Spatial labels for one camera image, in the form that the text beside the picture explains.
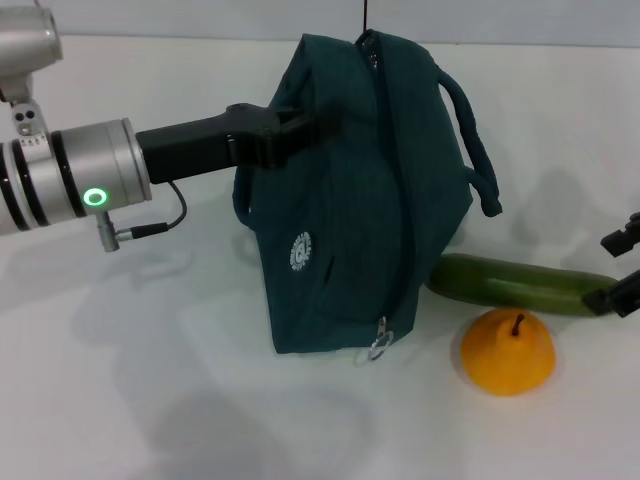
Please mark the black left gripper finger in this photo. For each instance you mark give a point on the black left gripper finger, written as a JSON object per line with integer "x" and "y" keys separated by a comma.
{"x": 287, "y": 116}
{"x": 275, "y": 145}

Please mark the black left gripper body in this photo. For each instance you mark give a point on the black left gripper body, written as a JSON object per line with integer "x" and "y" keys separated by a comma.
{"x": 190, "y": 147}

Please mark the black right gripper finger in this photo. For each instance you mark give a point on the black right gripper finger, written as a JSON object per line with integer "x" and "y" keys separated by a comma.
{"x": 620, "y": 300}
{"x": 625, "y": 240}

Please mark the dark teal insulated bag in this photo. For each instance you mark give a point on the dark teal insulated bag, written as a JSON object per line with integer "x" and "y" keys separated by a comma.
{"x": 360, "y": 200}

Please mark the green cucumber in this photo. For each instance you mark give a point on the green cucumber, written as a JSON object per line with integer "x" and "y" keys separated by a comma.
{"x": 510, "y": 287}

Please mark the orange yellow pear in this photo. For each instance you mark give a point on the orange yellow pear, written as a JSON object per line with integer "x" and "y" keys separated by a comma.
{"x": 505, "y": 357}

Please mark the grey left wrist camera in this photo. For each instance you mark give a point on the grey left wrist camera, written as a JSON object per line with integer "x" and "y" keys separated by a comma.
{"x": 25, "y": 40}

